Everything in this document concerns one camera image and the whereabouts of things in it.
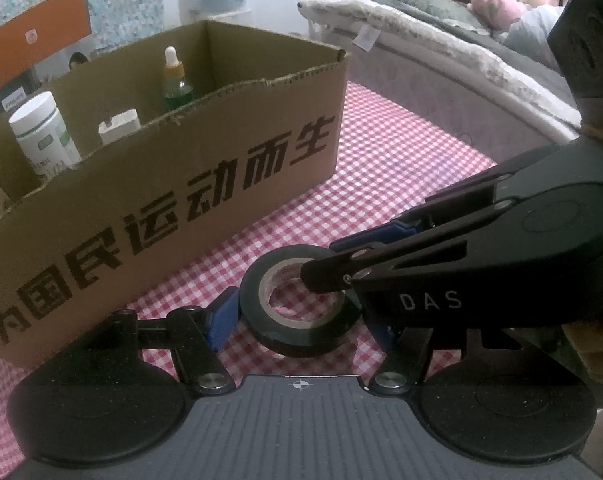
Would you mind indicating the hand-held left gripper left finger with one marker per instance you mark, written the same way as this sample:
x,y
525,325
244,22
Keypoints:
x,y
221,320

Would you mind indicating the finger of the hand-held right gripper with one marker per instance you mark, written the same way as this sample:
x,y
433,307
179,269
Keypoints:
x,y
376,235
381,265

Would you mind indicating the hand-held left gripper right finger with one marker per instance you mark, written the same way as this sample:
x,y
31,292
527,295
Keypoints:
x,y
384,341

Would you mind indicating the black tape roll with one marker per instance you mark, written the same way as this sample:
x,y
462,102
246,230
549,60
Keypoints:
x,y
291,340

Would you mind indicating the brown cardboard box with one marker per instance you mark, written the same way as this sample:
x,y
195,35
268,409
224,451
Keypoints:
x,y
181,160

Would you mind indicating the white charger plug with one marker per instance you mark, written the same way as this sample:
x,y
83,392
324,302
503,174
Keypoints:
x,y
121,127

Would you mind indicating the green dropper bottle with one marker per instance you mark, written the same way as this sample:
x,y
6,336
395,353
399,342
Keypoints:
x,y
177,85

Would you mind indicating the white supplement bottle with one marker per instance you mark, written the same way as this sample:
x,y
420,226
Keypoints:
x,y
41,130

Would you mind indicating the red checked tablecloth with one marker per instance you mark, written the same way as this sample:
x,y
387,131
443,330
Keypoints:
x,y
381,160

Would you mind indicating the bed with blankets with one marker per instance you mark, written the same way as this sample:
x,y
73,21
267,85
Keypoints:
x,y
431,25

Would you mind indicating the pink plush pillow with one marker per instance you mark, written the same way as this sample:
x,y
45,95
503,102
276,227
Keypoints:
x,y
496,7

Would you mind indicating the grey blanket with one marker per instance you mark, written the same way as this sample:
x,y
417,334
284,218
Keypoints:
x,y
431,5

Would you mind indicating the orange appliance box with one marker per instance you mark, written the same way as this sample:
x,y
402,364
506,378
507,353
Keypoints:
x,y
31,35

